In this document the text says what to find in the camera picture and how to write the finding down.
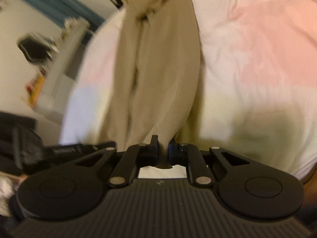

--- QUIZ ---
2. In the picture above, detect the black framed vanity mirror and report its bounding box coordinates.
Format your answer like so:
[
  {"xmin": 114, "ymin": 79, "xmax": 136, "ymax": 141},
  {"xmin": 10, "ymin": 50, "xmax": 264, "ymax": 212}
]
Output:
[{"xmin": 17, "ymin": 32, "xmax": 59, "ymax": 64}]

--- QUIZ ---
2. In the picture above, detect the tan khaki garment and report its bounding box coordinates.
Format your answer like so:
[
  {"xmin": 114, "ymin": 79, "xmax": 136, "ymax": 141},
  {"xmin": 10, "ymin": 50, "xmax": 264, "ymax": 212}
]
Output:
[{"xmin": 100, "ymin": 0, "xmax": 201, "ymax": 168}]

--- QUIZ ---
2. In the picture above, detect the white dressing table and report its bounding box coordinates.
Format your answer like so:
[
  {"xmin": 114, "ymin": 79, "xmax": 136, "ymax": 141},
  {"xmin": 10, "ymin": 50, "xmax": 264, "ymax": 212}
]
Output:
[{"xmin": 32, "ymin": 18, "xmax": 90, "ymax": 124}]

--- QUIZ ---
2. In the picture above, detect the pastel pink white bed cover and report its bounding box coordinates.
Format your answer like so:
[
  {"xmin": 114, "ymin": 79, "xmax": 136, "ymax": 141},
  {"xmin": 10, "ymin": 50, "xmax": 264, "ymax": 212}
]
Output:
[{"xmin": 59, "ymin": 0, "xmax": 317, "ymax": 182}]

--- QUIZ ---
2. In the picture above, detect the person's left hand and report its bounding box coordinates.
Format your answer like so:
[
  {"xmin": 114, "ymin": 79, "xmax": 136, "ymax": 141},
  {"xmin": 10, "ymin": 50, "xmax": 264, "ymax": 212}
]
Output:
[{"xmin": 1, "ymin": 175, "xmax": 28, "ymax": 217}]

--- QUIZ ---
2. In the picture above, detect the blue curtain left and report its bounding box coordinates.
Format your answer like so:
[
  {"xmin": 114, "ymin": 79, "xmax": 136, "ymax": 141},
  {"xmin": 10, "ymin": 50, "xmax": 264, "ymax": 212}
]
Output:
[{"xmin": 23, "ymin": 0, "xmax": 105, "ymax": 31}]

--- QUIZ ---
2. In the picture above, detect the yellow tray on dresser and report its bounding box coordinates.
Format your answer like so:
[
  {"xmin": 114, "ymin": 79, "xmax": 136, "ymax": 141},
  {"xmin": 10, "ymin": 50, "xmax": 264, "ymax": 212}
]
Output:
[{"xmin": 25, "ymin": 75, "xmax": 46, "ymax": 108}]

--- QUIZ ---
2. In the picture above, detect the person's right hand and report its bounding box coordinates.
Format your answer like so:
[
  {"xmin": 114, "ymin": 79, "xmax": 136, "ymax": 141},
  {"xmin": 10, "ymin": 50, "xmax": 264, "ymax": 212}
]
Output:
[{"xmin": 301, "ymin": 164, "xmax": 316, "ymax": 216}]

